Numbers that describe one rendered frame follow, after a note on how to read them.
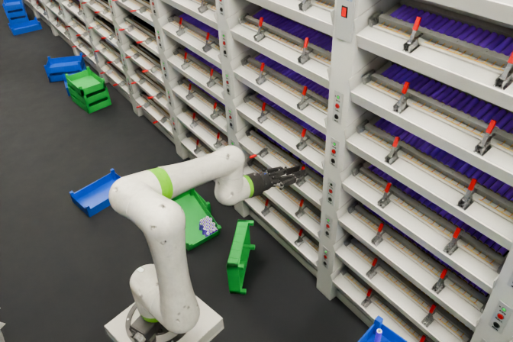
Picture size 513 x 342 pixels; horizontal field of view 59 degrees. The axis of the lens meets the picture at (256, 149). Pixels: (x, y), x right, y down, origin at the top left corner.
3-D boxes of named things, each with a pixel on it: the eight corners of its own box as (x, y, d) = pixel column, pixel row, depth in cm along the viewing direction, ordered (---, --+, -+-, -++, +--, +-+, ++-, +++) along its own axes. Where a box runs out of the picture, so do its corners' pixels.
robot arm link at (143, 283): (157, 334, 160) (146, 301, 149) (132, 309, 169) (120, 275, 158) (186, 310, 167) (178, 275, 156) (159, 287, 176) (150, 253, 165)
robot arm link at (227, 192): (208, 201, 177) (224, 214, 169) (209, 172, 172) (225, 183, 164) (237, 193, 185) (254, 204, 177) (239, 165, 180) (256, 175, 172)
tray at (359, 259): (461, 364, 157) (463, 350, 148) (336, 256, 197) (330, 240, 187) (497, 324, 163) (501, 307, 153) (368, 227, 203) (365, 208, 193)
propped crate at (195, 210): (220, 233, 251) (221, 227, 245) (188, 251, 242) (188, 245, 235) (191, 191, 263) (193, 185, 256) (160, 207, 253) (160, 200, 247)
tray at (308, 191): (323, 212, 192) (319, 199, 185) (240, 146, 232) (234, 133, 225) (356, 182, 197) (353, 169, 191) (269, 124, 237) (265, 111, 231)
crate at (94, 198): (89, 217, 265) (86, 207, 260) (72, 201, 277) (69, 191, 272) (133, 191, 282) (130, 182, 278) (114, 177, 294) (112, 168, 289)
